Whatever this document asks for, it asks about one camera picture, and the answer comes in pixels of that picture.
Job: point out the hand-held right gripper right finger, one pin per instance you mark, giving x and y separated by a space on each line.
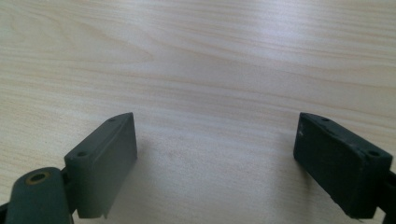
339 168

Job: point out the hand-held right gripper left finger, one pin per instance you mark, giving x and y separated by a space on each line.
102 165

